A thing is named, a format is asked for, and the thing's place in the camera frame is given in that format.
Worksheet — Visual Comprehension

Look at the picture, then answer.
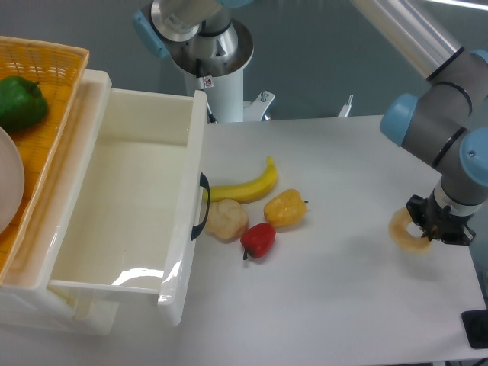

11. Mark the yellow bell pepper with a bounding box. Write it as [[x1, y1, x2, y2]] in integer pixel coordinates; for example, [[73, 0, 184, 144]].
[[263, 188, 307, 227]]

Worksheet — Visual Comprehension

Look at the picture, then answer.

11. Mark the cream puff pastry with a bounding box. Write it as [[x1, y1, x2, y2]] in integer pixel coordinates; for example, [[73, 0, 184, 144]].
[[206, 199, 249, 241]]

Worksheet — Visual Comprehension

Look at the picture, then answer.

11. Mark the black device at table edge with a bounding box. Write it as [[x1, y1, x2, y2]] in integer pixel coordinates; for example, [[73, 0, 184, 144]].
[[461, 310, 488, 349]]

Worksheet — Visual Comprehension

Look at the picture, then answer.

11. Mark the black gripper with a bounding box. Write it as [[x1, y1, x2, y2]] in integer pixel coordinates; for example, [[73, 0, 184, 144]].
[[405, 194, 475, 245]]

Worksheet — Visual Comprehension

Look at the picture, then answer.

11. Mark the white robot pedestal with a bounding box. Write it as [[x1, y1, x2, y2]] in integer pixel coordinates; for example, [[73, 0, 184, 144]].
[[169, 18, 276, 124]]

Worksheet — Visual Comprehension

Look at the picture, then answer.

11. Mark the glazed ring donut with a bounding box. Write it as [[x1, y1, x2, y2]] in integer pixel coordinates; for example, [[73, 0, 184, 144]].
[[388, 207, 432, 255]]

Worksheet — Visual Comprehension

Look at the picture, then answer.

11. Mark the white bracket behind table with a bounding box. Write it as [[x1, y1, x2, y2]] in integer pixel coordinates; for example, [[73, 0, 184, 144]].
[[337, 94, 354, 117]]

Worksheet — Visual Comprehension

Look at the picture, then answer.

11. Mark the white upper drawer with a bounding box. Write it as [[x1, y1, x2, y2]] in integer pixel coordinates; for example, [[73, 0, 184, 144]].
[[62, 89, 207, 326]]

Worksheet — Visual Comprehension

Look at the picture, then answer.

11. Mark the black drawer handle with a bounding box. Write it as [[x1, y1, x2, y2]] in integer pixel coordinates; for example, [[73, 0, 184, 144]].
[[191, 172, 210, 240]]

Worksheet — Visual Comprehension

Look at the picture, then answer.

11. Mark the green bell pepper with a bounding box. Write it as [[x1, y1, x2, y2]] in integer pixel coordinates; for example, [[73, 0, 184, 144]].
[[1, 75, 48, 133]]

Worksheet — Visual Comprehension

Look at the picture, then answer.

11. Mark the red bell pepper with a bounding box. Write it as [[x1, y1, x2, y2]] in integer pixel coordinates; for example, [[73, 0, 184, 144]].
[[240, 223, 276, 260]]

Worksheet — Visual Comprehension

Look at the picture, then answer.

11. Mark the white drawer cabinet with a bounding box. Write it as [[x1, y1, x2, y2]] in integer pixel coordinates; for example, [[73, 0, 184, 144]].
[[1, 69, 117, 335]]

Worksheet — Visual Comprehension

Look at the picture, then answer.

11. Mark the white plate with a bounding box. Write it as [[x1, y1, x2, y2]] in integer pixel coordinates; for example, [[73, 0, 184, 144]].
[[0, 129, 24, 233]]

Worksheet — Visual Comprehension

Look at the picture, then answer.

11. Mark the orange plastic basket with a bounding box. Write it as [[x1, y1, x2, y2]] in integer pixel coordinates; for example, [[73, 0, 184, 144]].
[[1, 36, 89, 278]]

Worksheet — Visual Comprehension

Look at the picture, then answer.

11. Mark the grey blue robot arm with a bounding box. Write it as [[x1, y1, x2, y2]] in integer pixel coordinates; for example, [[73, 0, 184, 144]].
[[133, 1, 487, 246]]

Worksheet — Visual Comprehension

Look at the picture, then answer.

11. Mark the yellow banana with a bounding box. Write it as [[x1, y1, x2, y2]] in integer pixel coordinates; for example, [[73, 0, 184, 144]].
[[202, 156, 278, 204]]

